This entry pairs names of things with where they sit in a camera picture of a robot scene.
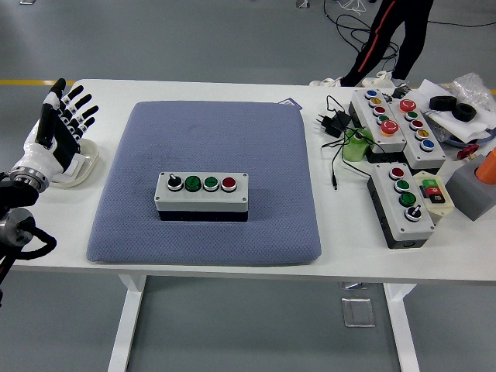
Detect white switch plate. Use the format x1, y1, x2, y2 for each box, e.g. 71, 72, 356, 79
61, 153, 88, 181

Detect orange cylinder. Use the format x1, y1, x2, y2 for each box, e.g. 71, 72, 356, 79
475, 146, 496, 185

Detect blue-grey bowl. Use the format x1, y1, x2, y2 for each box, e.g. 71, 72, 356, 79
437, 127, 496, 148

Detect cream shallow tray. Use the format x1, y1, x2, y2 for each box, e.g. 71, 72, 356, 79
50, 137, 100, 190

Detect black power adapter with cord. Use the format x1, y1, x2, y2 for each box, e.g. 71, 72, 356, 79
312, 95, 376, 191

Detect grey-blue quilted mat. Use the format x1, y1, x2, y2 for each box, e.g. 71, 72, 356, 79
85, 101, 322, 267

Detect white table leg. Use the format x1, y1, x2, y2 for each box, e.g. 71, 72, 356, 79
383, 282, 421, 372
107, 274, 147, 372

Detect black foam ring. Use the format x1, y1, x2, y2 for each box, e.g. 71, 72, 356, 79
428, 95, 457, 111
453, 102, 477, 123

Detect four-button grey control box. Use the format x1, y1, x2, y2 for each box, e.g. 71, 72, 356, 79
366, 162, 436, 250
153, 171, 250, 222

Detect person in black trousers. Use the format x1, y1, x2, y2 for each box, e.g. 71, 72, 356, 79
309, 0, 435, 88

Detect five-button box, mushroom button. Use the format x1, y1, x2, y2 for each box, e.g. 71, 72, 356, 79
348, 88, 407, 162
387, 98, 447, 171

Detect grey block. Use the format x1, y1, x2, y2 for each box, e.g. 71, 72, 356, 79
444, 153, 496, 222

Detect white cord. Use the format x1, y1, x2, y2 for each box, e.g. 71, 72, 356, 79
336, 0, 367, 16

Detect cream three-button switch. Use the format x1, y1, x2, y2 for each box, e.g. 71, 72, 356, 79
411, 170, 454, 225

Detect green plastic bottle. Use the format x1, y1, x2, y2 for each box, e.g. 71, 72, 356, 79
341, 127, 374, 163

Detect clear bubble wrap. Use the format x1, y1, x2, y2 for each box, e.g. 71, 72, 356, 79
439, 72, 496, 129

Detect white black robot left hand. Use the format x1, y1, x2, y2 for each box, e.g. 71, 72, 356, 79
10, 77, 100, 183

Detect white foam sheet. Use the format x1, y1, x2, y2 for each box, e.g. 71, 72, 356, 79
406, 78, 496, 143

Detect red valve knob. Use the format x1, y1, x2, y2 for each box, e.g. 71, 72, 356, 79
456, 143, 480, 160

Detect black coiled cable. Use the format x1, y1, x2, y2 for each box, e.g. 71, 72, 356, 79
323, 0, 400, 70

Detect clear floor plate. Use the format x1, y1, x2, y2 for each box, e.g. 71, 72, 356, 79
340, 296, 377, 329

